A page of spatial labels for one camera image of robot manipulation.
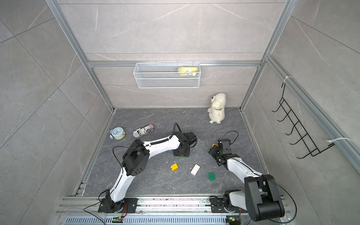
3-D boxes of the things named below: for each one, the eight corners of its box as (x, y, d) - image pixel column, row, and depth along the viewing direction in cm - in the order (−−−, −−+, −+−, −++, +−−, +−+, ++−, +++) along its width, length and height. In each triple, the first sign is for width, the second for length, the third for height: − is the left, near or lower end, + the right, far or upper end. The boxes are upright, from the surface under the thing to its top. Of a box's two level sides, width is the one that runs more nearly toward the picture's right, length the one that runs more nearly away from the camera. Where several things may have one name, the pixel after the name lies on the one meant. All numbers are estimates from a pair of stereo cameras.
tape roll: (110, 140, 103) (107, 136, 99) (114, 130, 108) (111, 126, 104) (123, 140, 103) (121, 136, 99) (126, 130, 108) (124, 126, 104)
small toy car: (134, 139, 103) (133, 136, 99) (132, 134, 106) (131, 131, 102) (155, 130, 108) (154, 127, 105) (153, 126, 111) (152, 123, 108)
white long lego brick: (190, 173, 87) (190, 171, 85) (195, 164, 90) (195, 163, 89) (195, 176, 85) (195, 175, 84) (200, 167, 89) (200, 166, 87)
